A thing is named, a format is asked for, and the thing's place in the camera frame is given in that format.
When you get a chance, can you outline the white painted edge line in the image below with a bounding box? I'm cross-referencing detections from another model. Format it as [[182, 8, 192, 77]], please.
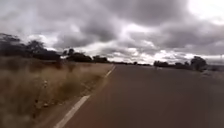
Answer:
[[53, 64, 117, 128]]

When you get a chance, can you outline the grey-brown asphalt road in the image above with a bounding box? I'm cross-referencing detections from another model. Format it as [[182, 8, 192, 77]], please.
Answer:
[[63, 63, 224, 128]]

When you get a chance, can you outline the dry grass verge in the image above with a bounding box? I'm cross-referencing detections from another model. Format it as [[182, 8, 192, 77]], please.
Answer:
[[0, 56, 115, 128]]

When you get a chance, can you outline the row of dark trees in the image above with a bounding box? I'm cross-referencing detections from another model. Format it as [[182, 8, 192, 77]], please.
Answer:
[[0, 32, 111, 64], [133, 55, 224, 72]]

